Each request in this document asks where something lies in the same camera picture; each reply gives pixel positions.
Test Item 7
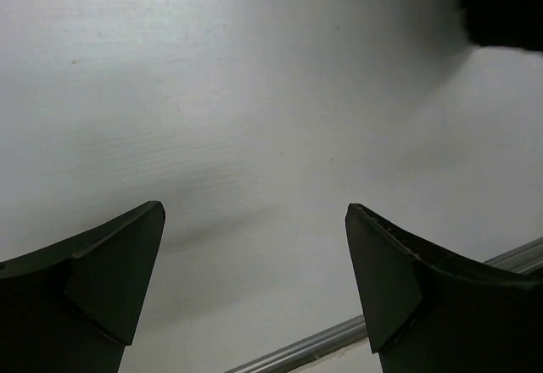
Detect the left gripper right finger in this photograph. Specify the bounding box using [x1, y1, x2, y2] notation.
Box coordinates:
[345, 203, 542, 372]

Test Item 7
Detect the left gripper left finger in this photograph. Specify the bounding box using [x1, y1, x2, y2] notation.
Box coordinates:
[1, 201, 165, 372]

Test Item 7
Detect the black pleated skirt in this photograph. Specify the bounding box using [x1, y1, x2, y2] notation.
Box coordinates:
[456, 0, 542, 53]

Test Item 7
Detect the aluminium table edge rail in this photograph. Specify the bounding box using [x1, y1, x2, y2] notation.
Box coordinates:
[227, 238, 542, 373]

